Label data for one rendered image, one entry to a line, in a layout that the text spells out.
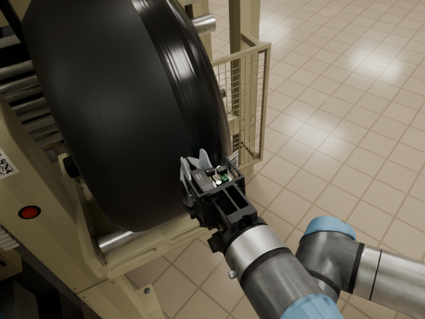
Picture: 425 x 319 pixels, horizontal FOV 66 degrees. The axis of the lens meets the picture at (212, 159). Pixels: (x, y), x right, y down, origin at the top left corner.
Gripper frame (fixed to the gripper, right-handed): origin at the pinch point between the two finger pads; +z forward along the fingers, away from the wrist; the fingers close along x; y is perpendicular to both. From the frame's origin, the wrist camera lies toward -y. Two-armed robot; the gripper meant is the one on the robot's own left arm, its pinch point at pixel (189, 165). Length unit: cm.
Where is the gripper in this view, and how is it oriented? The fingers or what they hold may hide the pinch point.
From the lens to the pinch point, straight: 58.1
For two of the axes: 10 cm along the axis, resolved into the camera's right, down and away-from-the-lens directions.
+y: -1.1, -7.3, -6.7
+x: -8.9, 3.8, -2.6
